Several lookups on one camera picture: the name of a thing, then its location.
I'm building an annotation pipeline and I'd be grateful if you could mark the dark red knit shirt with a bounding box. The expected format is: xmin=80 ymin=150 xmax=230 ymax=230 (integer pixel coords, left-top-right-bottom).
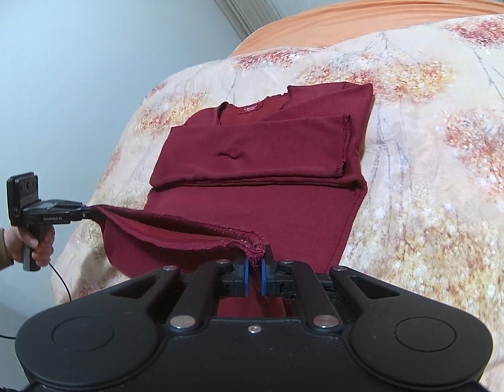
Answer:
xmin=89 ymin=81 xmax=375 ymax=319

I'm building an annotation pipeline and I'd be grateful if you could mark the person's left hand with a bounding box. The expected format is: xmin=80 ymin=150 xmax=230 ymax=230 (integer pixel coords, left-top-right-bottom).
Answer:
xmin=4 ymin=227 xmax=55 ymax=267

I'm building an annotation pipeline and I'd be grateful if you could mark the floral beige bed comforter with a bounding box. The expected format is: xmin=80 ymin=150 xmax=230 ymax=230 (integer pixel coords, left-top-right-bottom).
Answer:
xmin=50 ymin=12 xmax=504 ymax=392

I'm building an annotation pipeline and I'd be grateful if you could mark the orange bed sheet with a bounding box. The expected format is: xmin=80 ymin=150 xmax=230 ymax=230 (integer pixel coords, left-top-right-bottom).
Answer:
xmin=232 ymin=0 xmax=504 ymax=56

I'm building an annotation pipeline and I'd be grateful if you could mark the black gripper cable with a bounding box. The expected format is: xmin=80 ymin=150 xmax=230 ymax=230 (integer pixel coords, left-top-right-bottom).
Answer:
xmin=0 ymin=261 xmax=72 ymax=340

